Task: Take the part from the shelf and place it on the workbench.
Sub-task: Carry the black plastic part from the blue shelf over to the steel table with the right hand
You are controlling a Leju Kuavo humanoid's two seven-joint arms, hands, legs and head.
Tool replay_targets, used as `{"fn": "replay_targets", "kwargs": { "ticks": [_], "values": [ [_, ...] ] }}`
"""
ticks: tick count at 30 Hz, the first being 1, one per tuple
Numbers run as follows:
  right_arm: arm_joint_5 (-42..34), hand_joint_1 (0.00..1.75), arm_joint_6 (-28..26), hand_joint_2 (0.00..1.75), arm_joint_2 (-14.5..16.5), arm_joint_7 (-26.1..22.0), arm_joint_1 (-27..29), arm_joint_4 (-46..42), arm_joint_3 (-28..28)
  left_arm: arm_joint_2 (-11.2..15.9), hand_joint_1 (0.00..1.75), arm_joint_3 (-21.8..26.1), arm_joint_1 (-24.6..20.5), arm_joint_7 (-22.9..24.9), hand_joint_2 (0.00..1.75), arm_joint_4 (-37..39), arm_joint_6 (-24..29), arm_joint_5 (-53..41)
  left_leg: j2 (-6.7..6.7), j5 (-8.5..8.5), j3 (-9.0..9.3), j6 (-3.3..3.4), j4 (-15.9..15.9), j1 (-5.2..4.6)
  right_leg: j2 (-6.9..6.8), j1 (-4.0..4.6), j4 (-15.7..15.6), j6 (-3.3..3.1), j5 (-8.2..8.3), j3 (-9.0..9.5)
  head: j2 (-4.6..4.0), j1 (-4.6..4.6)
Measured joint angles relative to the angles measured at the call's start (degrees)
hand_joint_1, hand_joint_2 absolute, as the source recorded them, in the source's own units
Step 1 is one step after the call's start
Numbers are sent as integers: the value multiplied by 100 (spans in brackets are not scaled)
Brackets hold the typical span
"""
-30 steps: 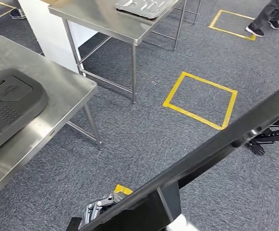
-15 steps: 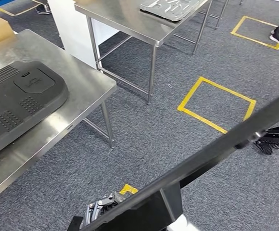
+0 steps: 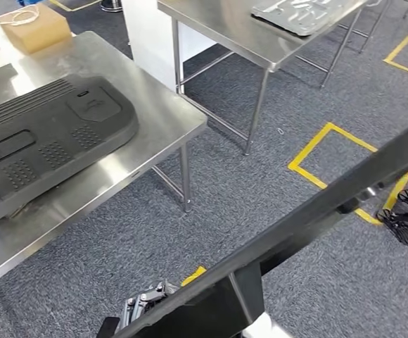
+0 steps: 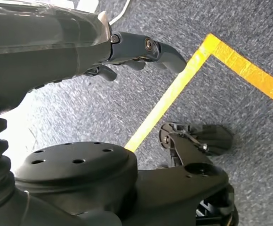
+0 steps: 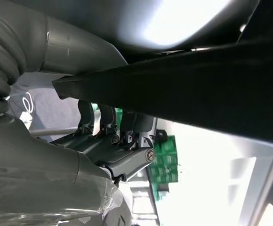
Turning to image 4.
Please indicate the yellow floor tape square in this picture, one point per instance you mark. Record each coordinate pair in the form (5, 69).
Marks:
(174, 90)

